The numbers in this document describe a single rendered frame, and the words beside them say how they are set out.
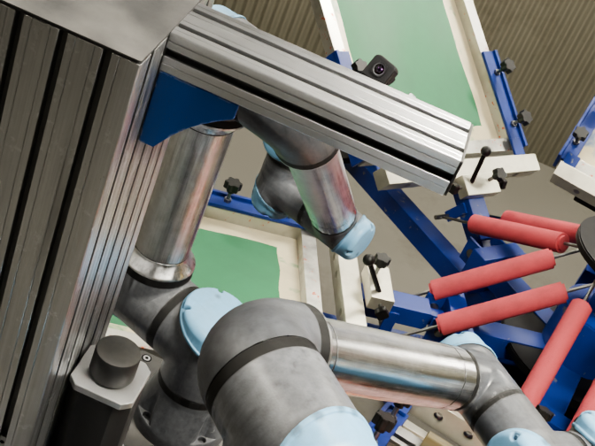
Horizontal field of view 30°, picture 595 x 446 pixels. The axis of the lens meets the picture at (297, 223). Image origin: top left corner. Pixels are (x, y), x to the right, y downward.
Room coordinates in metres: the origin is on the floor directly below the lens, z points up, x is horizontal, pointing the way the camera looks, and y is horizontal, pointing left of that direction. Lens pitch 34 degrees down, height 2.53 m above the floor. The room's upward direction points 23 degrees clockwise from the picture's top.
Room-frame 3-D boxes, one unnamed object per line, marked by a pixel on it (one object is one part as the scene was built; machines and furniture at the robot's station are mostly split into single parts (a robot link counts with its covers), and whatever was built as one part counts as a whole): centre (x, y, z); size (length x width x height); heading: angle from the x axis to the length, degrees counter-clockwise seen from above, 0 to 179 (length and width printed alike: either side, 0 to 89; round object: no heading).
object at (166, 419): (1.27, 0.05, 1.31); 0.15 x 0.15 x 0.10
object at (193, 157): (1.33, 0.17, 1.63); 0.15 x 0.12 x 0.55; 64
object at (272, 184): (1.56, 0.04, 1.55); 0.11 x 0.08 x 0.11; 64
